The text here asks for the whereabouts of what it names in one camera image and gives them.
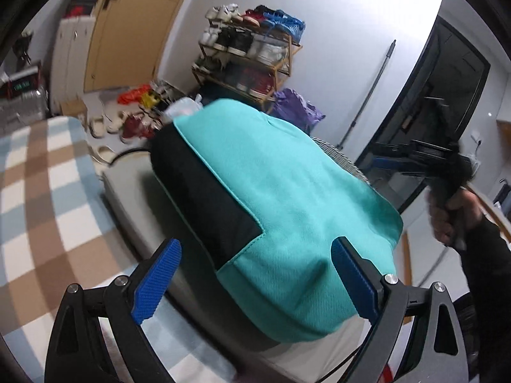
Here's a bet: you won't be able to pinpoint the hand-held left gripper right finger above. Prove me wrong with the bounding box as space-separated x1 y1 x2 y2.
331 236 469 383

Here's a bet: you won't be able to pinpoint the person's right hand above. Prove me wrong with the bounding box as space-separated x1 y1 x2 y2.
425 185 487 250

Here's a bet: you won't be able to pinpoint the grey side table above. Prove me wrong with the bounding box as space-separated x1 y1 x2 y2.
100 149 384 383

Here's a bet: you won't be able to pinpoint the white wire rack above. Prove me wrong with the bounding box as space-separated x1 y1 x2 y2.
309 136 374 186

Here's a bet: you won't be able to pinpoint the shoe rack with shoes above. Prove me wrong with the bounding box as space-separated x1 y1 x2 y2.
194 4 306 96

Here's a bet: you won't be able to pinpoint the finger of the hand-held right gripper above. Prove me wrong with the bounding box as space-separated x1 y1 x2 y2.
372 140 420 158
371 157 430 177

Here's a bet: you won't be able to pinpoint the purple bag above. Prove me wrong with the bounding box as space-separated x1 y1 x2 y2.
271 88 326 134

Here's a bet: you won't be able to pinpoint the red plastic bag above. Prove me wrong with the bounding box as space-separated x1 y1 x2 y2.
118 85 154 104

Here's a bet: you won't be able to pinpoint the white plastic bag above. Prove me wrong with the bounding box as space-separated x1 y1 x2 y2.
162 95 204 122

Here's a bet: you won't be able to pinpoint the flower bouquet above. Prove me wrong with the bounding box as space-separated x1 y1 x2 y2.
12 30 34 64

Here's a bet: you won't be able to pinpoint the black red shoe box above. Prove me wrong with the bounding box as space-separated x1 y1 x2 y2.
0 68 42 98

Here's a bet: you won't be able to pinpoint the checkered blanket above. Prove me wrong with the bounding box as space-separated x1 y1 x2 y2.
0 116 176 383

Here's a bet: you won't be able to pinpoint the gold shoe rack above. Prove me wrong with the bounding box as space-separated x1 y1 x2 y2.
192 34 303 112

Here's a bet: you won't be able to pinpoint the silver suitcase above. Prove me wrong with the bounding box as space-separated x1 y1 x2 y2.
0 88 50 128

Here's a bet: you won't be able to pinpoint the grey pole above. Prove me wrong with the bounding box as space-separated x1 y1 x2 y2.
337 40 397 148

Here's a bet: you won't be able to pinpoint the scattered loose shoes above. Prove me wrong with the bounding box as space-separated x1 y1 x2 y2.
78 82 176 160

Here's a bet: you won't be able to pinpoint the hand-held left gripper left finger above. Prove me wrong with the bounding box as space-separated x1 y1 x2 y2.
44 237 182 383

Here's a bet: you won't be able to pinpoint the wooden door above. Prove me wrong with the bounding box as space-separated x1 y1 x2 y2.
83 0 202 92

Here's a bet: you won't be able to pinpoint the white upright suitcase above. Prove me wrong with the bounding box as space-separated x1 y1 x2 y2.
50 16 96 116

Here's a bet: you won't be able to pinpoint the teal zip jacket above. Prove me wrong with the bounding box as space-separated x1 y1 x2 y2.
149 99 404 344

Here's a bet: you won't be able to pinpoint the person's right forearm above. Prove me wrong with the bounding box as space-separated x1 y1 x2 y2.
459 217 511 383

